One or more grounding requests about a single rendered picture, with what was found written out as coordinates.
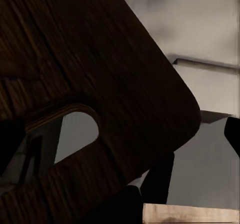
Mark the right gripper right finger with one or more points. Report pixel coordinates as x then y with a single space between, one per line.
232 133

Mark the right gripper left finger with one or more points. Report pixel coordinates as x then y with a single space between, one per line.
12 134

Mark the cutting board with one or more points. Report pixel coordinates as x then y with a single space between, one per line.
95 52

